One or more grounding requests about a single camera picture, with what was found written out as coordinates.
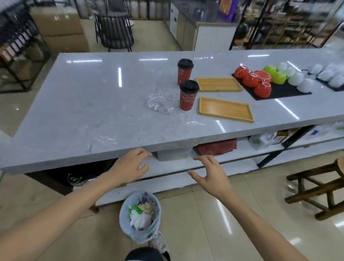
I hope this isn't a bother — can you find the white counter cabinet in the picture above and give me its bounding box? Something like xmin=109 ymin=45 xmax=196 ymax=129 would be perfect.
xmin=169 ymin=0 xmax=240 ymax=52

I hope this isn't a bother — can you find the person's right forearm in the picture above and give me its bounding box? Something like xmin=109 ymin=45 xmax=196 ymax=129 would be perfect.
xmin=215 ymin=188 xmax=309 ymax=261

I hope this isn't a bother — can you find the clear plastic bag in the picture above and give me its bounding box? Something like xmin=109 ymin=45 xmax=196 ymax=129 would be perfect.
xmin=147 ymin=92 xmax=180 ymax=115

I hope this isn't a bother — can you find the cardboard box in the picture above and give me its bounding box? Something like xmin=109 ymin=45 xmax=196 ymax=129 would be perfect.
xmin=29 ymin=6 xmax=84 ymax=37
xmin=42 ymin=33 xmax=91 ymax=54

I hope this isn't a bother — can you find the red paper cup black lid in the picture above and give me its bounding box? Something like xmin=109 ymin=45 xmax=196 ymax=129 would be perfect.
xmin=177 ymin=59 xmax=194 ymax=86
xmin=179 ymin=80 xmax=200 ymax=111

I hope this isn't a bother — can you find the black metal shelving rack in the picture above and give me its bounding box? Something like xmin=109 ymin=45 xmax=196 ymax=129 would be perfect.
xmin=229 ymin=0 xmax=344 ymax=51

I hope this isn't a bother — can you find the black metal table brace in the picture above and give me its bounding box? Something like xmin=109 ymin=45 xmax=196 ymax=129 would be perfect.
xmin=257 ymin=125 xmax=316 ymax=169

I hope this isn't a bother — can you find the red cloth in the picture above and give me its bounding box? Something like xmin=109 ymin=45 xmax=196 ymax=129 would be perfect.
xmin=194 ymin=139 xmax=238 ymax=156

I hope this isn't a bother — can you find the white plastic jug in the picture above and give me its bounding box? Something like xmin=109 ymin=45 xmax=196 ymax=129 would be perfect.
xmin=249 ymin=132 xmax=278 ymax=151

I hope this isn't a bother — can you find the blue and white packet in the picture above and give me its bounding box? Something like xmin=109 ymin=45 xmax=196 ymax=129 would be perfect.
xmin=309 ymin=124 xmax=344 ymax=141

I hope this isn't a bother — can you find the grey plastic container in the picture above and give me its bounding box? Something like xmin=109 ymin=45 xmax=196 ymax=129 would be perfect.
xmin=156 ymin=146 xmax=193 ymax=162

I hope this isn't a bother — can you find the person's shoe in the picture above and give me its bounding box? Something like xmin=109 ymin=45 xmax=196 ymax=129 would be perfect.
xmin=149 ymin=231 xmax=171 ymax=260

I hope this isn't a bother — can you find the purple box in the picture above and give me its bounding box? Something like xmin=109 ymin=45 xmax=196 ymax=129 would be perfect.
xmin=217 ymin=0 xmax=239 ymax=23

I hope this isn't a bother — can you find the black wire rack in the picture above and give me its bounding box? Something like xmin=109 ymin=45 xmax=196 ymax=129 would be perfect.
xmin=0 ymin=0 xmax=52 ymax=94

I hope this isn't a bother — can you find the trash bin with pale liner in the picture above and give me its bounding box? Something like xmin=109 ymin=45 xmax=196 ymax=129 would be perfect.
xmin=119 ymin=191 xmax=162 ymax=244

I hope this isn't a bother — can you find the group of white ceramic cups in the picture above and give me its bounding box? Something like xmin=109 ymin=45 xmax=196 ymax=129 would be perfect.
xmin=277 ymin=62 xmax=344 ymax=93

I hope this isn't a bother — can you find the wooden tray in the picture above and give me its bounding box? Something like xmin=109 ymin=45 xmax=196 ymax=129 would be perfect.
xmin=199 ymin=96 xmax=255 ymax=124
xmin=195 ymin=77 xmax=244 ymax=92

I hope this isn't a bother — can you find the person's left hand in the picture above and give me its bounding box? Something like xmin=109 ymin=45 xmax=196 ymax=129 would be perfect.
xmin=106 ymin=147 xmax=153 ymax=186

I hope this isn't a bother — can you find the white lower shelf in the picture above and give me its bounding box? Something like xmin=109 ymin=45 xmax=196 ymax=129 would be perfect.
xmin=95 ymin=136 xmax=344 ymax=207

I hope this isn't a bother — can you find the person's knee in black trousers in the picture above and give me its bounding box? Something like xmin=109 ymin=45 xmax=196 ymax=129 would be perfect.
xmin=125 ymin=247 xmax=165 ymax=261

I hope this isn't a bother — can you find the black slatted chair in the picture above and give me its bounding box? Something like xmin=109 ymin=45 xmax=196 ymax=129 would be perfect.
xmin=93 ymin=12 xmax=135 ymax=53

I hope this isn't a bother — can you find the person's left forearm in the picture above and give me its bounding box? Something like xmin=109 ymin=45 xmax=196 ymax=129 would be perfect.
xmin=0 ymin=172 xmax=122 ymax=261

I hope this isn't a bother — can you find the person's right hand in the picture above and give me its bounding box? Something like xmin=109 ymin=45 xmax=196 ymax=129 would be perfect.
xmin=187 ymin=155 xmax=235 ymax=198

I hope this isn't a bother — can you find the crumpled trash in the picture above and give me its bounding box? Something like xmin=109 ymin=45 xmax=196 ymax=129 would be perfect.
xmin=128 ymin=197 xmax=155 ymax=232

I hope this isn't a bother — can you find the wooden stool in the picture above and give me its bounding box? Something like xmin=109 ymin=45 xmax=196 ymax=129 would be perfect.
xmin=285 ymin=157 xmax=344 ymax=221

